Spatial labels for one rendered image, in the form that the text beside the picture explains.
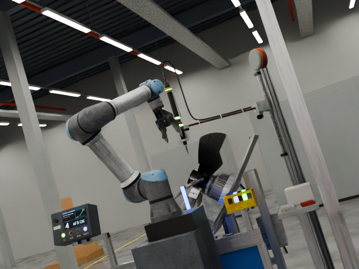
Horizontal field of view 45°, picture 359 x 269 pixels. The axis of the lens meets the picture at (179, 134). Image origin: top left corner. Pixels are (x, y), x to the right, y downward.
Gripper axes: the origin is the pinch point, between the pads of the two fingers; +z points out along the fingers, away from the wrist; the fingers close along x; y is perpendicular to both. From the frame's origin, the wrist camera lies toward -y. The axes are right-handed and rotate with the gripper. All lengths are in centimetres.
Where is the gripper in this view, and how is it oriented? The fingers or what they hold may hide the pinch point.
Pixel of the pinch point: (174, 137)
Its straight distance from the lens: 241.2
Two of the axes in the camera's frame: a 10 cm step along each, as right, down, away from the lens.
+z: 4.4, 8.8, 1.6
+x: 8.7, -3.8, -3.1
